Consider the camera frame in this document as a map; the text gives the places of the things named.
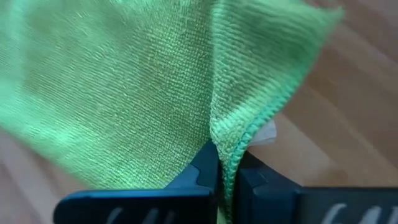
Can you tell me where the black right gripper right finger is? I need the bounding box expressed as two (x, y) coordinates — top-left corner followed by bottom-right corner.
(233, 150), (398, 224)

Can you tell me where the green microfiber towel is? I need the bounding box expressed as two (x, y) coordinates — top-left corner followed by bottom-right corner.
(0, 0), (345, 224)

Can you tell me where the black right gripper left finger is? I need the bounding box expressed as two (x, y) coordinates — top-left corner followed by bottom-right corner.
(52, 140), (223, 224)

